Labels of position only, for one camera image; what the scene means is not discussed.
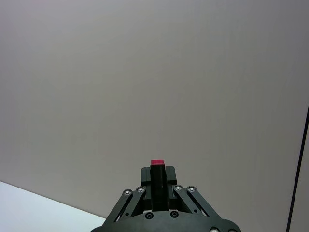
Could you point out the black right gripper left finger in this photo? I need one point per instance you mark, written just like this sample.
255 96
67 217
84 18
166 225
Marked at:
145 179

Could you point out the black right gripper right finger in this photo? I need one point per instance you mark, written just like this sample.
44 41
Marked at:
171 177

